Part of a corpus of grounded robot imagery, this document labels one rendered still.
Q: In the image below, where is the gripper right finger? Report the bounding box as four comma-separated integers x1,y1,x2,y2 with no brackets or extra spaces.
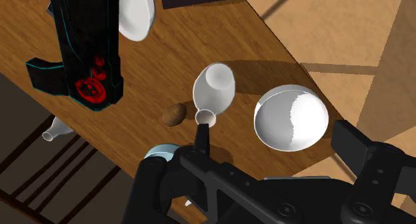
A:
331,119,416,224

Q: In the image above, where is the brown egg-shaped fruit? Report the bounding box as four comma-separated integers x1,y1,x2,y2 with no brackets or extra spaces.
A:
161,102,188,127

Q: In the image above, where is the white bowl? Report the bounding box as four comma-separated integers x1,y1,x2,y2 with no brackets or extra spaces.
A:
253,84,330,152

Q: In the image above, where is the light blue round cup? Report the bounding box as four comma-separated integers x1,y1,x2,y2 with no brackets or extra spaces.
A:
143,143,181,160

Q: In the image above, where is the black device with red emblem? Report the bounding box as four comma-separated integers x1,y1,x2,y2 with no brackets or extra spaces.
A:
25,0,125,112

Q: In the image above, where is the white plate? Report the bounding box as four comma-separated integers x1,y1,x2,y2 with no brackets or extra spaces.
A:
118,0,156,43

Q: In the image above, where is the white vase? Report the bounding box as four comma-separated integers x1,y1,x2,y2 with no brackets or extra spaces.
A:
41,116,75,142
192,62,236,129

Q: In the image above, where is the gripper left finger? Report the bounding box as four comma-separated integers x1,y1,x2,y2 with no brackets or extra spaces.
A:
121,123,305,224

